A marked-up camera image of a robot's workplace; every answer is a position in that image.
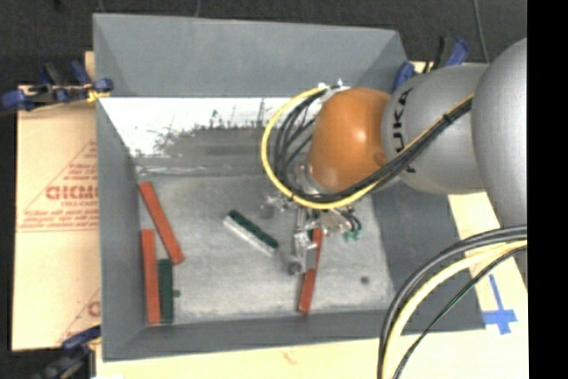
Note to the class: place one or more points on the brown cardboard board red print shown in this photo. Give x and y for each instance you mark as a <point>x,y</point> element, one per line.
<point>53,155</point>

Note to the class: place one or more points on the grey metal bin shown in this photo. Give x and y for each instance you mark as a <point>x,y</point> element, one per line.
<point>213,270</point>

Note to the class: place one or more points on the dark green flat block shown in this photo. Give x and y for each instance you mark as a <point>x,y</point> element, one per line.
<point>165,290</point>
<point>253,231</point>

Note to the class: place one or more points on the red-brown block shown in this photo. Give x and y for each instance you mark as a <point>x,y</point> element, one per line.
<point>307,288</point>
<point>150,275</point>
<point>160,223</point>

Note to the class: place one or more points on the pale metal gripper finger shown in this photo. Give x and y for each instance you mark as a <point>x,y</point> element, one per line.
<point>298,246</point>
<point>313,257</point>

